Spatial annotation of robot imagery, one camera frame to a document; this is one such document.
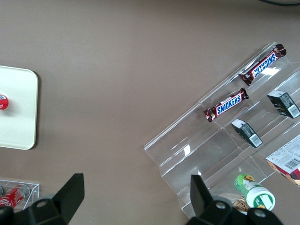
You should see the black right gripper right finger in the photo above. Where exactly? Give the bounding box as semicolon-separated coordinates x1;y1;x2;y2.
186;174;249;225

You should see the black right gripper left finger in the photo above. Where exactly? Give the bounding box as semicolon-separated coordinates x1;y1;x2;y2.
14;173;85;225

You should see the cream plastic tray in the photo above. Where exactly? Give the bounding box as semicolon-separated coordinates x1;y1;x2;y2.
0;65;39;150

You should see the clear acrylic can box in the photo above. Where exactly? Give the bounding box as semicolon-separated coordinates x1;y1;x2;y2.
0;179;40;210

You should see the brown snack pack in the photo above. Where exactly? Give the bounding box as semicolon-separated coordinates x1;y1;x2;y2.
231;193;250;215

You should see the clear acrylic tiered display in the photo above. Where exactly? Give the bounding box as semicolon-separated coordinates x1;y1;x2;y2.
143;42;300;218

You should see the red cola can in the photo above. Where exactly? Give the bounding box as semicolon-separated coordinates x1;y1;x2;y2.
0;185;30;209

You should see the green white-capped bottle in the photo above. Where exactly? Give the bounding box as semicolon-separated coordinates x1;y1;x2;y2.
234;173;276;211

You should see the small black carton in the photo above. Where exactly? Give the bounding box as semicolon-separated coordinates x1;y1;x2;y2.
231;118;263;148
267;90;300;119

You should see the biscuit box with barcode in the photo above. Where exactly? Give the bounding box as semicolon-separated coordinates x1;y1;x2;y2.
266;135;300;187

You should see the Snickers bar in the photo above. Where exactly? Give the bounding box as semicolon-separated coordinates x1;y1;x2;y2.
238;44;287;87
203;88;249;123

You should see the dark cable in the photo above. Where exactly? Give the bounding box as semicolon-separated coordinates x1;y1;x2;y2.
257;0;300;7

